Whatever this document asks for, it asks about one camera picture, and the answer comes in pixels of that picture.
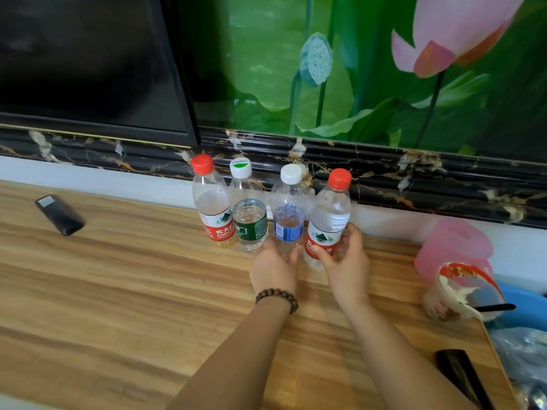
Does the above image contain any red cap red label bottle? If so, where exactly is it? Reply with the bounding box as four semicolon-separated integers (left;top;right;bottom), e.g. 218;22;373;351
191;154;237;247
303;168;352;269

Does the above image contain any black marble moulding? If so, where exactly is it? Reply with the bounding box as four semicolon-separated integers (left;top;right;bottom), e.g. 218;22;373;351
0;124;547;230

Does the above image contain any person's right forearm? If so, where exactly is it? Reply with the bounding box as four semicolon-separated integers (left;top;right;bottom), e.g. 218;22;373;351
340;296;476;410

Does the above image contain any green label water bottle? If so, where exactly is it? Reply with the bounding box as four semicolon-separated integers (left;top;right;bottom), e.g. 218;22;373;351
228;158;269;252

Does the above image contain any blue plastic basin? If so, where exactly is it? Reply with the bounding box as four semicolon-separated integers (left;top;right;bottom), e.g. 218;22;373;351
487;282;547;333

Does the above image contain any black television screen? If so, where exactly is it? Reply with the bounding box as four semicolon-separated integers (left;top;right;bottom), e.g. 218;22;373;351
0;0;201;148

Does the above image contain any person's left forearm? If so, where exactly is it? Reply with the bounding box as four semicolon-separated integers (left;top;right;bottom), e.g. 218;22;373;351
166;294;296;410

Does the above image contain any black glossy flat device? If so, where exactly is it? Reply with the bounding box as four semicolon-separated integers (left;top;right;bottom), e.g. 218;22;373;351
435;349;496;410

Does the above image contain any person's right hand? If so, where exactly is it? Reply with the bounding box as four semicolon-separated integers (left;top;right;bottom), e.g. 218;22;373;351
311;222;372;310

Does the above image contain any person's left hand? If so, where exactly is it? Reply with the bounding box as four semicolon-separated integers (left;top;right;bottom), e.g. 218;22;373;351
249;237;303;297

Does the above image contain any pink plastic jug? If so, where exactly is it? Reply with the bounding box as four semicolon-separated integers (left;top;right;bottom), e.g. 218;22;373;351
414;218;495;291

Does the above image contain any black remote control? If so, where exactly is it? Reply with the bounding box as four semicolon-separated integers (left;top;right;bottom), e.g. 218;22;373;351
35;194;85;236

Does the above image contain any blue label water bottle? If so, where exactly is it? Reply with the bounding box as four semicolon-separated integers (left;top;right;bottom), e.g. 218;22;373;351
270;164;315;259

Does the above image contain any brown wooden bead bracelet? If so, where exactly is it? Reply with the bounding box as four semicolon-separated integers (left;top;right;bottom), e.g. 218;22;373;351
255;288;299;315

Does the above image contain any lotus flower wall picture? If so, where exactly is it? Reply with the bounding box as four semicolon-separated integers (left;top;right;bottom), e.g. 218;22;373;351
176;0;547;163

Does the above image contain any instant noodle paper cup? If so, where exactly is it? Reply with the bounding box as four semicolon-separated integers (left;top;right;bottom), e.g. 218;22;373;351
423;262;506;323

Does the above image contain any clear plastic bag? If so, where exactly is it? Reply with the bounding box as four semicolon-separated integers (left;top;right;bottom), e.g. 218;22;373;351
489;328;547;410

